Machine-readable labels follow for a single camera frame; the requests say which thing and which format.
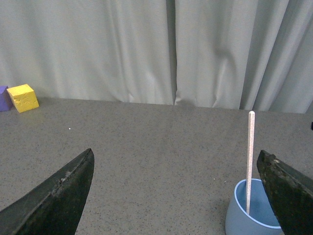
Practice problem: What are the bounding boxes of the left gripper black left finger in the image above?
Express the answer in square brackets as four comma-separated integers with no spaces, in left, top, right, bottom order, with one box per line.
[0,148,94,235]

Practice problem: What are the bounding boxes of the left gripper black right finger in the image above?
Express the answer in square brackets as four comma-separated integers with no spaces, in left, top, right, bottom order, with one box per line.
[257,150,313,235]

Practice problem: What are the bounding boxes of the speckled white chopstick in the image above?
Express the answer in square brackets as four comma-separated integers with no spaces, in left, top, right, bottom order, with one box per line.
[246,111,255,214]

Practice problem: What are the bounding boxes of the blue cup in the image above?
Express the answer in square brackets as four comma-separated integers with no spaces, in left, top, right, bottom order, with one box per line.
[225,179,283,235]

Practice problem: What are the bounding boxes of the purple foam cube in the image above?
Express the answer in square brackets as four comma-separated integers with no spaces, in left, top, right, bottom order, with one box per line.
[0,86,13,112]

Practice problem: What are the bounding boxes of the yellow foam cube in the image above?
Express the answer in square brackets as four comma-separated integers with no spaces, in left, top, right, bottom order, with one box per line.
[7,84,39,113]

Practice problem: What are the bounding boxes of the grey-white curtain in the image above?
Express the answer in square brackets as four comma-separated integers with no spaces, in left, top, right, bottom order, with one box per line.
[0,0,313,113]

